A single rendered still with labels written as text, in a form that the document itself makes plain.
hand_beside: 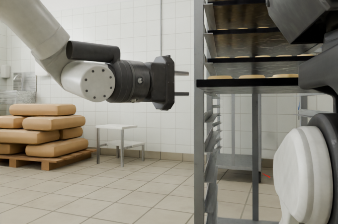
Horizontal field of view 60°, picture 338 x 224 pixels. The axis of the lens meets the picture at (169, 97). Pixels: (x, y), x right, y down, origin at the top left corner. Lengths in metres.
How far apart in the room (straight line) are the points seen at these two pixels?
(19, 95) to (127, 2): 2.04
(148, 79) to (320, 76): 0.37
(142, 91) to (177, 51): 3.16
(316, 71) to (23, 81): 4.93
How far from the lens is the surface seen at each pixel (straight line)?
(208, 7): 0.97
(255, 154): 1.55
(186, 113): 3.65
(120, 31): 4.14
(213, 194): 1.11
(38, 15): 0.51
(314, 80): 0.31
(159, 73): 0.63
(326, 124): 0.27
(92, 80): 0.51
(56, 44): 0.52
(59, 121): 3.55
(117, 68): 0.57
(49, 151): 3.51
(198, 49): 0.91
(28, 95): 4.84
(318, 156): 0.26
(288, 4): 0.29
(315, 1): 0.25
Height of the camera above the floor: 0.74
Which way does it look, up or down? 1 degrees up
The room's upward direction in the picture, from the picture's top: straight up
